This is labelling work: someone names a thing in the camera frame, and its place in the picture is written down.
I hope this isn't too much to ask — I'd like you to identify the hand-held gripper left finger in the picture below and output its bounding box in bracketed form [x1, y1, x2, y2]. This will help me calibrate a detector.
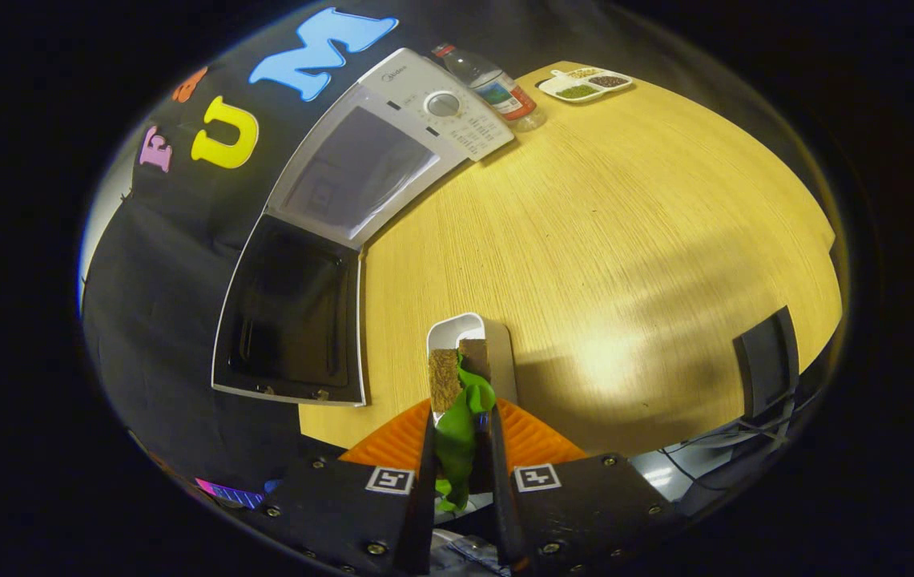
[264, 398, 437, 577]

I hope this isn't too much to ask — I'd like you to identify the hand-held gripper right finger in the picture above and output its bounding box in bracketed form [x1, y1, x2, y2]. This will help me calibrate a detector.
[477, 398, 678, 577]

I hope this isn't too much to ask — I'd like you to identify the toy burger with lettuce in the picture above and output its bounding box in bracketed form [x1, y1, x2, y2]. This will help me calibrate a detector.
[429, 339, 497, 514]

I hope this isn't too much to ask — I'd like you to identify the white microwave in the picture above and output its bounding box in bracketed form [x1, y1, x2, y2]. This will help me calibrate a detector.
[211, 48, 516, 407]

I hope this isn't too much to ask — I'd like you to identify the white rectangular dish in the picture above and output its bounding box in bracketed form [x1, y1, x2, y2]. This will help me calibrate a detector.
[426, 313, 518, 418]

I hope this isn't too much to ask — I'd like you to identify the purple striped object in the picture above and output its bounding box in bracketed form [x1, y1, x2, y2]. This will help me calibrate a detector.
[195, 478, 265, 510]

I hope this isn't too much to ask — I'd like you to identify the clear plastic bottle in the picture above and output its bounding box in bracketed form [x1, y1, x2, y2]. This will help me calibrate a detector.
[433, 42, 546, 131]

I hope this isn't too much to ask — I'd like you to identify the white divided dish of beans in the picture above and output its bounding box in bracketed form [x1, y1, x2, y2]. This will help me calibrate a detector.
[537, 67, 634, 103]

